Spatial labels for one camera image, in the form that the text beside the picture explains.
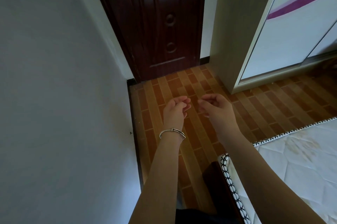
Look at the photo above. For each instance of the person's right hand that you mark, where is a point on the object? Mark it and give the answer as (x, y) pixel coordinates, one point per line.
(219, 115)

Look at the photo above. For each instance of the person's left hand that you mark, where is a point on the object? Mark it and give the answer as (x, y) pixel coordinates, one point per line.
(172, 114)

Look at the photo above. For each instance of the person's right fingers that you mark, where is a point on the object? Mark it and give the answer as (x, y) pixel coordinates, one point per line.
(208, 101)

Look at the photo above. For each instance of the person's left fingers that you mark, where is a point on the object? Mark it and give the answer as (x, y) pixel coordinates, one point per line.
(183, 105)

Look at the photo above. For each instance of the person's right forearm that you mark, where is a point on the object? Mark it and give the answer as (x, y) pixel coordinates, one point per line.
(263, 179)

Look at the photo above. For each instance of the person's left forearm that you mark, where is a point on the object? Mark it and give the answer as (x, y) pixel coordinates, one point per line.
(160, 173)

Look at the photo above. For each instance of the dark skirting board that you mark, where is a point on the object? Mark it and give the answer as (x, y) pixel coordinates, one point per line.
(134, 126)

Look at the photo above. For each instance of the dark brown wooden door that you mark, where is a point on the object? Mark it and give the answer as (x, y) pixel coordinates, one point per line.
(155, 21)

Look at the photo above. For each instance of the white quilted mattress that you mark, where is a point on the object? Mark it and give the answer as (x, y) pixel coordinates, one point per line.
(297, 158)

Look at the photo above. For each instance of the white wardrobe with purple print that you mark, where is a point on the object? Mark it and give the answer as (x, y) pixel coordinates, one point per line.
(287, 28)

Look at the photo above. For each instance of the person's dark trousers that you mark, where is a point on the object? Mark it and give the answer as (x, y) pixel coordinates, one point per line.
(196, 217)

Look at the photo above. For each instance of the dark wooden bed frame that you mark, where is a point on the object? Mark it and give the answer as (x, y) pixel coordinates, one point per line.
(219, 187)

